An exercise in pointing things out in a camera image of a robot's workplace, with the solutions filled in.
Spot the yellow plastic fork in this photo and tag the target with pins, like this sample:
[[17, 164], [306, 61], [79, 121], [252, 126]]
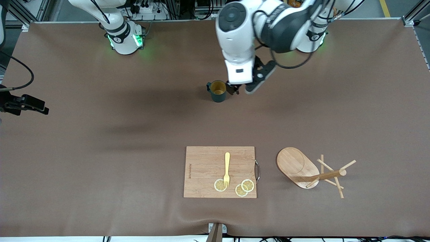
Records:
[[227, 164]]

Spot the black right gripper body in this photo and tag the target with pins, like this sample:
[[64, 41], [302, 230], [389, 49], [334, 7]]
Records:
[[9, 101]]

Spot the white terminal strip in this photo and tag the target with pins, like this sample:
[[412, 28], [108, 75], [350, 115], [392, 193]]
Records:
[[208, 15]]

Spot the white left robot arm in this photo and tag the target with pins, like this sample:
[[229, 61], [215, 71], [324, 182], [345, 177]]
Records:
[[235, 33]]

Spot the aluminium frame post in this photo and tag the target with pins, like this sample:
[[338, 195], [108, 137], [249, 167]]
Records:
[[18, 15], [415, 15]]

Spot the brown table mat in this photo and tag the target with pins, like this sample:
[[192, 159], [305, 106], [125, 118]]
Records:
[[134, 117]]

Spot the teal cup yellow inside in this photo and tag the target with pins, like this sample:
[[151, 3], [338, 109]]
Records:
[[218, 95]]

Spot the metal table edge bracket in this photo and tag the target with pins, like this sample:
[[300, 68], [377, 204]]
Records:
[[216, 233]]

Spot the orange packaged snacks pile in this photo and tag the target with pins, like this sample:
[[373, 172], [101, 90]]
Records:
[[295, 3]]

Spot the lemon slice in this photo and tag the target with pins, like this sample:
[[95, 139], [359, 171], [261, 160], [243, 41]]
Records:
[[219, 186], [248, 185], [240, 191]]

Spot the white power strip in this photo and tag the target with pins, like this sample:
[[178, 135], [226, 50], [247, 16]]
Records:
[[147, 10]]

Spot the wooden cup rack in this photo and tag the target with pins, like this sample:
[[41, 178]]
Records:
[[294, 164]]

